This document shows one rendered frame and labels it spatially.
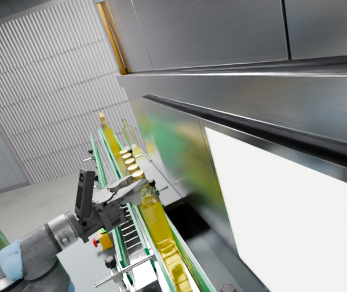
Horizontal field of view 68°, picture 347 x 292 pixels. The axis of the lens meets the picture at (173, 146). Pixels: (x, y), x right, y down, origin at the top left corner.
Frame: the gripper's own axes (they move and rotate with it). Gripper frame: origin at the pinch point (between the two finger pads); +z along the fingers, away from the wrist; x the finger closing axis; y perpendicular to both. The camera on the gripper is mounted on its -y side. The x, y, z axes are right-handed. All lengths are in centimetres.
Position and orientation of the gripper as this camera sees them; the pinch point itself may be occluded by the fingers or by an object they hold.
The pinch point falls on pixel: (138, 177)
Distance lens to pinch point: 71.9
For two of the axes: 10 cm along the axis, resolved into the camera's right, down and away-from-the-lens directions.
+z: 7.7, -4.3, 4.7
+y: 2.9, 8.9, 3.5
